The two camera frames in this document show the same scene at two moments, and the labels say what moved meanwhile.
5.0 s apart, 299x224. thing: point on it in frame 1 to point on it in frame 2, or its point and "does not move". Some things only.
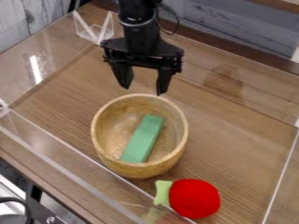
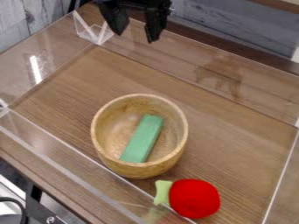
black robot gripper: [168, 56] to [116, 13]
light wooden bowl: [138, 131] does not move
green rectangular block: [138, 146] does not move
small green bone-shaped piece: [162, 192] does not move
